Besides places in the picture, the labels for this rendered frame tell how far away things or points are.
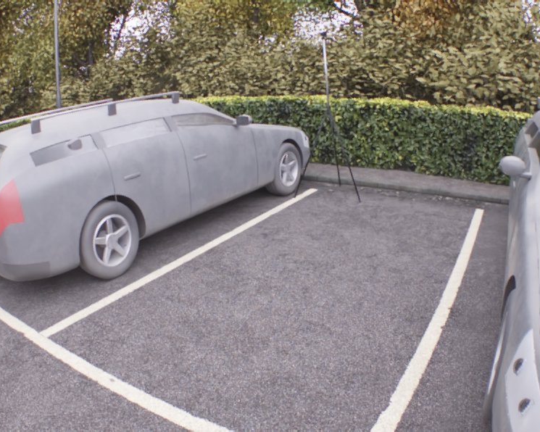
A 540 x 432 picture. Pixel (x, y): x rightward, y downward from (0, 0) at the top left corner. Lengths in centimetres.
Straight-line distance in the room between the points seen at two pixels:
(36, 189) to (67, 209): 32
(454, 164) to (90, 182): 493
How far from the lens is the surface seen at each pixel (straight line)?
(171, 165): 437
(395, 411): 241
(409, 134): 693
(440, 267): 405
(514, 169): 292
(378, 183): 649
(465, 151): 681
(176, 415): 243
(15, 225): 349
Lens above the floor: 159
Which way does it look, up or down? 18 degrees down
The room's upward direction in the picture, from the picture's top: 3 degrees counter-clockwise
